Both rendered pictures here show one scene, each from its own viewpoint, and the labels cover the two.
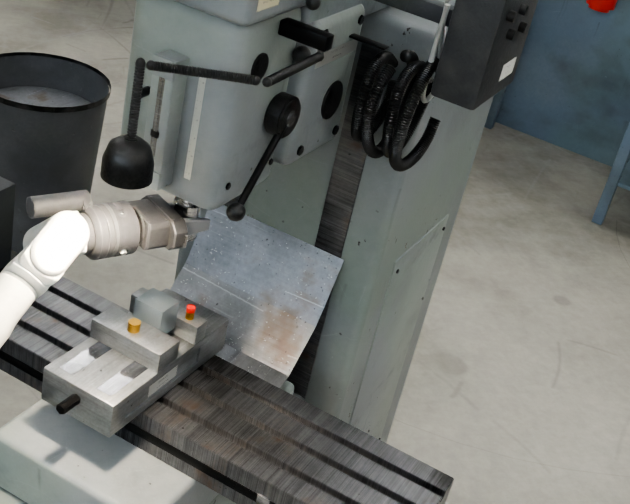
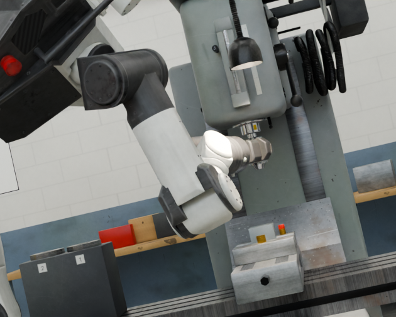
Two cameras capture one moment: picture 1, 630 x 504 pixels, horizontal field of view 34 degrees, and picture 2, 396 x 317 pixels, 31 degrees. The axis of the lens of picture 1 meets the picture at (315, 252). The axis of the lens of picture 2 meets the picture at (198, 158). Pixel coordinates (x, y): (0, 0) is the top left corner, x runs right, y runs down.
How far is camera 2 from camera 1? 1.24 m
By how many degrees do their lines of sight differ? 35
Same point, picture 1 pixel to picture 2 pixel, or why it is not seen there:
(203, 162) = (266, 76)
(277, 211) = (271, 197)
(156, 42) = (205, 25)
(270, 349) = not seen: hidden behind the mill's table
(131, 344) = (269, 246)
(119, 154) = (242, 41)
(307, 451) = not seen: outside the picture
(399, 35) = (291, 43)
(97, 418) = (288, 281)
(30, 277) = (217, 161)
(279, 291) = (303, 239)
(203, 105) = not seen: hidden behind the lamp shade
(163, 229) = (256, 143)
